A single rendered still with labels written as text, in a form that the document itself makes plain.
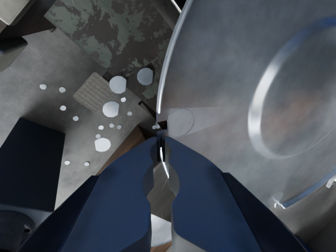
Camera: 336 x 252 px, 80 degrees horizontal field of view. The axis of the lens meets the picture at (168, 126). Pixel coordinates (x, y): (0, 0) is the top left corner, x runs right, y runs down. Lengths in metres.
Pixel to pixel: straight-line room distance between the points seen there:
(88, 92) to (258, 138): 0.65
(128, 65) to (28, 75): 0.71
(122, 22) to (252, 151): 0.19
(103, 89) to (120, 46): 0.52
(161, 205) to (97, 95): 0.63
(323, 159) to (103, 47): 0.29
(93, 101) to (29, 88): 0.28
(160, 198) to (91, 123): 0.83
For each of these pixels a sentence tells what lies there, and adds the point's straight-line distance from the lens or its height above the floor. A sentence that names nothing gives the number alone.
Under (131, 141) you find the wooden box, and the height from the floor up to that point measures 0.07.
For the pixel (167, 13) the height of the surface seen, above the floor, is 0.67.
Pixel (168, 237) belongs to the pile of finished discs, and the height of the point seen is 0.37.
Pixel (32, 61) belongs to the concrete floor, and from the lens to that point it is 0.93.
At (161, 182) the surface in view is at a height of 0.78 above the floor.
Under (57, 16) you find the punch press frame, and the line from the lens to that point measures 0.26.
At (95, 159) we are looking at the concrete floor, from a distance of 1.09.
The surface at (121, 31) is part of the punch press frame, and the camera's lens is 0.26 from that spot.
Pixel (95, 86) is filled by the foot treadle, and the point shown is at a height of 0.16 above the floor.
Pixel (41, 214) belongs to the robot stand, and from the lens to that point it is 0.66.
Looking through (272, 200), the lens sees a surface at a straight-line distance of 0.29.
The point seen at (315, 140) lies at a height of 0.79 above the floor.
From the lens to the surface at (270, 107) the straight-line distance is 0.18.
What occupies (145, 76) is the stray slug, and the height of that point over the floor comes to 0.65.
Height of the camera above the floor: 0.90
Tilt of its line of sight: 56 degrees down
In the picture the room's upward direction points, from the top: 141 degrees clockwise
